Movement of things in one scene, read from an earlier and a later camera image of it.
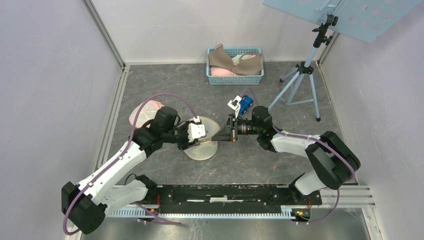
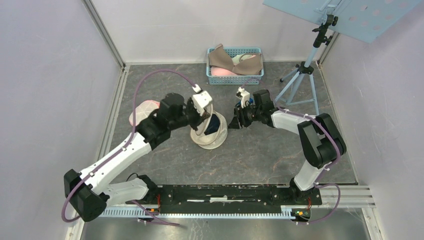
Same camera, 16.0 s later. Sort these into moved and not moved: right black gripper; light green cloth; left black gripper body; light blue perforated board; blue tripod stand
Moved: right black gripper; left black gripper body
Not moved: light blue perforated board; light green cloth; blue tripod stand
